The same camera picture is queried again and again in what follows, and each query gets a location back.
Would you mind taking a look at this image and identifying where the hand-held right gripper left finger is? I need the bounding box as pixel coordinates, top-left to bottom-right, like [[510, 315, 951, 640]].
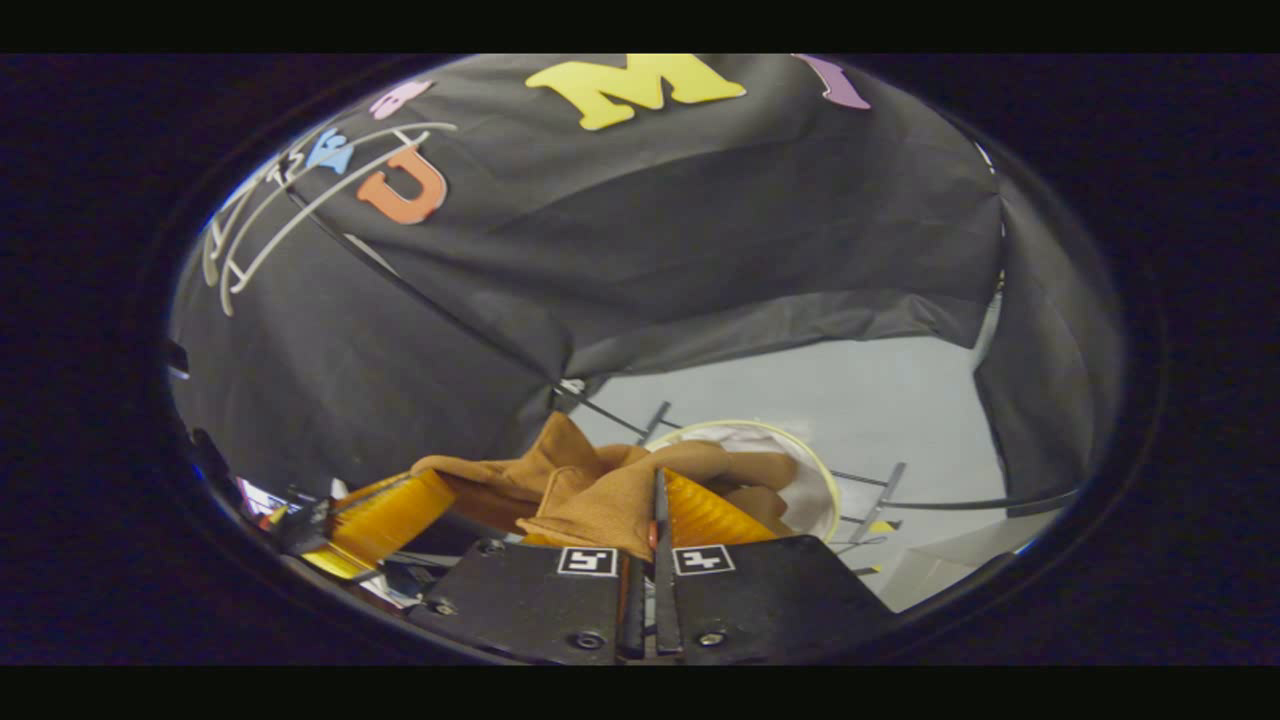
[[408, 539, 648, 667]]

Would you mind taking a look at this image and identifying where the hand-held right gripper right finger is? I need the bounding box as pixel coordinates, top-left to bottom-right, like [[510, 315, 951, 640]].
[[651, 467, 894, 667]]

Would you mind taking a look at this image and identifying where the brown jacket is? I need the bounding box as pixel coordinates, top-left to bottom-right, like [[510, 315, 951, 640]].
[[411, 411, 801, 563]]

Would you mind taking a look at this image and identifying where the white laundry hamper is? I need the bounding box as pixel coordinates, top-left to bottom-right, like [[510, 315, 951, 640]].
[[645, 419, 844, 547]]

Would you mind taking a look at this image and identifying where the white clothes hanger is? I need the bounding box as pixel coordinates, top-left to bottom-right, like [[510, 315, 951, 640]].
[[202, 121, 461, 293], [219, 132, 433, 319]]

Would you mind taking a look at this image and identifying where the black backdrop cloth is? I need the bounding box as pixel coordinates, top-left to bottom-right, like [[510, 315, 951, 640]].
[[167, 55, 1127, 517]]

